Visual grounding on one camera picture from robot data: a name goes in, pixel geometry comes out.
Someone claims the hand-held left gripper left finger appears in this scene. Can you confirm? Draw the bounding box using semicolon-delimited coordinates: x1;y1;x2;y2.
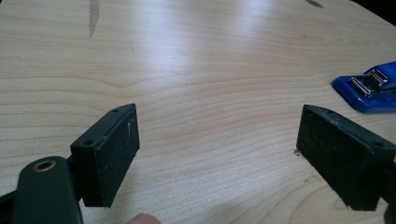
69;103;141;208

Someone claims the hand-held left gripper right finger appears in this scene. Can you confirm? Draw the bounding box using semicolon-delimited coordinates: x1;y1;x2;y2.
295;104;396;212

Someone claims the blue stapler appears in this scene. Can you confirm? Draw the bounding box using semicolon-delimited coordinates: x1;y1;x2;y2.
331;61;396;114

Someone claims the dark round table grommet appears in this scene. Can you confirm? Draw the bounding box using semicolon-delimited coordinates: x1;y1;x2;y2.
304;0;324;9

